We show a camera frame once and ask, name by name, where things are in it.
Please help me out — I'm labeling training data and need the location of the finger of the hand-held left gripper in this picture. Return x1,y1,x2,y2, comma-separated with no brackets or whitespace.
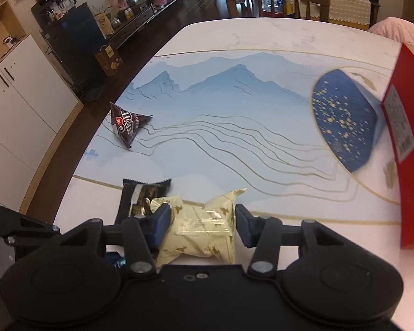
0,205,61,246

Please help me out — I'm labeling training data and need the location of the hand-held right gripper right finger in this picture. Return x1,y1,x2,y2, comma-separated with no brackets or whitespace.
235,203,346,278

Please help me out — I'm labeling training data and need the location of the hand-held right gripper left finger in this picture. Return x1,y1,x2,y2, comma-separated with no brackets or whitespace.
60,203,171,278

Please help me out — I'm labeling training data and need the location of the cream snack packet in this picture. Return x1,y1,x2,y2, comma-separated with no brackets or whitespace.
150,188,248,267

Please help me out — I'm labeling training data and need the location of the black snack packet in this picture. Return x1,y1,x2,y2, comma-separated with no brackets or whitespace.
115,178,172,226

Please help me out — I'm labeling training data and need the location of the brown triangular chocolate packet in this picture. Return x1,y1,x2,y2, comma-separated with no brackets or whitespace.
110,102,154,150

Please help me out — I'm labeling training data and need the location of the white cabinet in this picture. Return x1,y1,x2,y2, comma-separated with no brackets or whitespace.
0,34,85,207

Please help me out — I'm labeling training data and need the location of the brown cardboard box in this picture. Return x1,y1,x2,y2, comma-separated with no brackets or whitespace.
94,43,124,77

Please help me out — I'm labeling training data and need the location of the black water dispenser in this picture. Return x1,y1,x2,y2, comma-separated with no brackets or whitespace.
31,0,108,88

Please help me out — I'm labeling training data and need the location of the wooden shelf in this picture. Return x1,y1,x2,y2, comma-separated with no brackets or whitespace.
0,0,27,76

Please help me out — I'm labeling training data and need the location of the grey television cabinet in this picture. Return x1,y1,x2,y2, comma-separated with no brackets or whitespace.
105,0,186,47

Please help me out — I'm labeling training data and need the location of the yellow box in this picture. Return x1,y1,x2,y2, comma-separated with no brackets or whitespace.
94,13,113,37

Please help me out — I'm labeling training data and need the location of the cream covered chair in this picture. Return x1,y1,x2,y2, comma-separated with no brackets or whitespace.
328,0,372,30

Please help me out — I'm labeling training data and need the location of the pink quilted cloth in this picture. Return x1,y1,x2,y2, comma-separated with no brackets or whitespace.
369,17,414,47

